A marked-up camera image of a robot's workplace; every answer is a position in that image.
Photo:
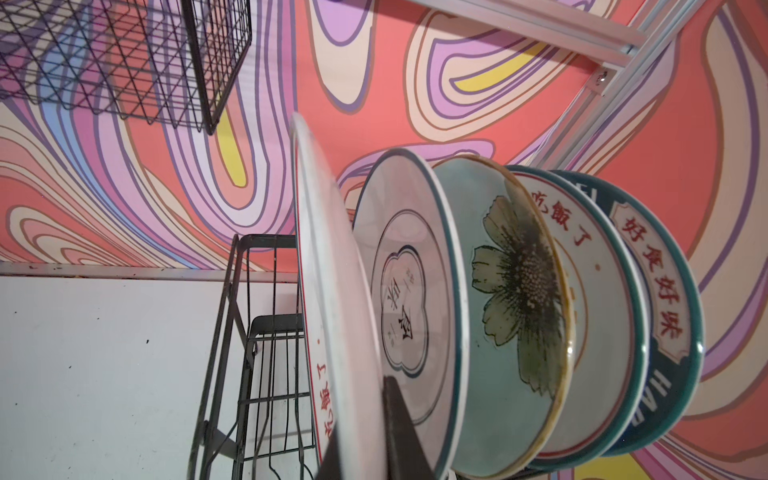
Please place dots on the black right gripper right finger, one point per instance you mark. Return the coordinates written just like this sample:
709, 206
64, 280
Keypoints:
405, 457

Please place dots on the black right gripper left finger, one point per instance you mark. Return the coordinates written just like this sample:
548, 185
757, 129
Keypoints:
329, 468

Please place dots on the small orange sunburst plate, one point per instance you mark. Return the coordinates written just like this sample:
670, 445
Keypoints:
344, 365

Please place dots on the light blue flower plate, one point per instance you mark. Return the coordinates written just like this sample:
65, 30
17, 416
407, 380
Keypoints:
521, 322

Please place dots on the large orange sunburst plate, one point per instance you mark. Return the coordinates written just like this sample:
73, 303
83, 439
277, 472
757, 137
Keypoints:
612, 325

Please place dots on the white plate green quatrefoil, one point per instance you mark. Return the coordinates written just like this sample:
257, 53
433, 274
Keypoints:
410, 249

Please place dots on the green rim lettered plate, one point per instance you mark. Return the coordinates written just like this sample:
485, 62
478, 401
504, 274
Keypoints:
677, 325

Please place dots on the black two-tier dish rack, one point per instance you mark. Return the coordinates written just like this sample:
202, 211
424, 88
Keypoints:
254, 419

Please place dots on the black wire basket back wall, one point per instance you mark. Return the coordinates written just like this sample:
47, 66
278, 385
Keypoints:
169, 62

